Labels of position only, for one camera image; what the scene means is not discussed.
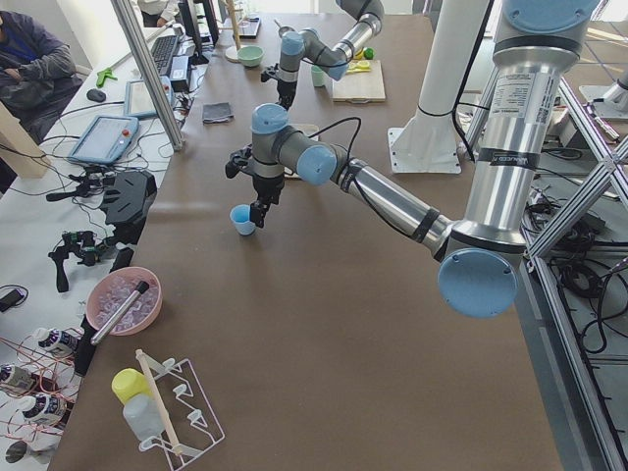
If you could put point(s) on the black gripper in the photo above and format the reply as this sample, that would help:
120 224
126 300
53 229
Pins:
287 91
266 186

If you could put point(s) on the blue cup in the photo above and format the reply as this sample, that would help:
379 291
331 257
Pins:
240 217

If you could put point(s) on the cream rabbit tray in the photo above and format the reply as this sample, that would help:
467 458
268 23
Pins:
298 145

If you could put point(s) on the green cup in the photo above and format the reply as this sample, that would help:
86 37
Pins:
318 77

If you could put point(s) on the green bowl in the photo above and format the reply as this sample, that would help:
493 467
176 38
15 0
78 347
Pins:
250 56

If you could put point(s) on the metal scoop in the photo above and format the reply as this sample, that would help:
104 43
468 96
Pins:
282 30

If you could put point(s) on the grey folded cloth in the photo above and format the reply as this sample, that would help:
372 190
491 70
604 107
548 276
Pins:
217 113

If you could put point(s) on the wooden cup tree stand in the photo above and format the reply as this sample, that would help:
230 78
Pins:
232 53

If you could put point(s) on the wooden cutting board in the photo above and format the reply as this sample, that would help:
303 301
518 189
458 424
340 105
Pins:
360 88

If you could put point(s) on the green lime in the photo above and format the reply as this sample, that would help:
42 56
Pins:
368 53

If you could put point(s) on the black keyboard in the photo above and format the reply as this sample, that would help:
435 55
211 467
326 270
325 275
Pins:
163 51

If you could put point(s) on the black device housing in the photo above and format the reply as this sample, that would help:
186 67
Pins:
126 202

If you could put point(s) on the blue teach pendant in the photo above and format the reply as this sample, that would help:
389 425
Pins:
105 140
138 102

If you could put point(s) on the metal tube in bowl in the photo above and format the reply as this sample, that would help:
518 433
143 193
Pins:
119 314

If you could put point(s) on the pink bowl with ice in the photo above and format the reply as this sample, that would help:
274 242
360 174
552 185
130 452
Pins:
115 289

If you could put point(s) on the yellow cup on rack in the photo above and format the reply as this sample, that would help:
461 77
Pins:
128 383

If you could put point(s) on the clear cup on rack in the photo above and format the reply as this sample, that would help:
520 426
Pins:
142 416

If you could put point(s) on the person at desk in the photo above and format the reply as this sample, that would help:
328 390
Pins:
38 75

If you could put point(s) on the aluminium frame post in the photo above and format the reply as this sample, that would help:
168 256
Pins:
140 51

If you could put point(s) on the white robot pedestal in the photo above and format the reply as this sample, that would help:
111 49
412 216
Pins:
426 144

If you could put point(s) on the white wire cup rack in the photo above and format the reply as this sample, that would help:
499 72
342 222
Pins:
192 427

